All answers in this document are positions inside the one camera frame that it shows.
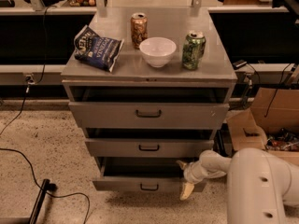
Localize grey drawer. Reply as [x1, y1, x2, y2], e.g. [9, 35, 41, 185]
[85, 138, 213, 158]
[92, 157, 207, 193]
[69, 102, 228, 130]

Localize blue chip bag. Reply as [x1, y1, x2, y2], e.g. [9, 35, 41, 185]
[74, 25, 124, 72]

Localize green soda can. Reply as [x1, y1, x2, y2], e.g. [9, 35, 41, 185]
[182, 31, 206, 70]

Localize white bowl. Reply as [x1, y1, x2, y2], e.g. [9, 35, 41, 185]
[139, 37, 177, 68]

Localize grey top drawer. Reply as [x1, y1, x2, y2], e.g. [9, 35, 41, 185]
[69, 102, 228, 130]

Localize small black device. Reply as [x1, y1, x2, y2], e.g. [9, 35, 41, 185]
[233, 60, 247, 69]

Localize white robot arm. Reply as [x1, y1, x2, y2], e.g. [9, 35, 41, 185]
[178, 148, 299, 224]

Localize grey bottom drawer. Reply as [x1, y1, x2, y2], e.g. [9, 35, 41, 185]
[92, 157, 207, 193]

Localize black floor cable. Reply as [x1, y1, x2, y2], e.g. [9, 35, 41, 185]
[0, 147, 92, 224]

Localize black hanging cable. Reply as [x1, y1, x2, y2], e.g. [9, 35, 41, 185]
[0, 6, 50, 136]

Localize orange soda can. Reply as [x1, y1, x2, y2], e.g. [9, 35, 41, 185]
[131, 12, 148, 49]

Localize cardboard box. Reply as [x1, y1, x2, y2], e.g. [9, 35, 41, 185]
[227, 88, 299, 165]

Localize black metal stand leg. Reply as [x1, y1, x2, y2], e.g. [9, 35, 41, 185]
[0, 178, 58, 224]

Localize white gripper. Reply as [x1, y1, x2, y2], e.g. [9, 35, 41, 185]
[177, 161, 206, 201]

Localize snack packets in box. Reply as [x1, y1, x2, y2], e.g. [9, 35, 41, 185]
[265, 128, 299, 152]

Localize grey metal drawer cabinet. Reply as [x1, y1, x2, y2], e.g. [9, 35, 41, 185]
[60, 7, 238, 182]

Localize grey middle drawer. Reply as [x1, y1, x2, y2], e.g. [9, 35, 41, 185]
[85, 138, 213, 158]

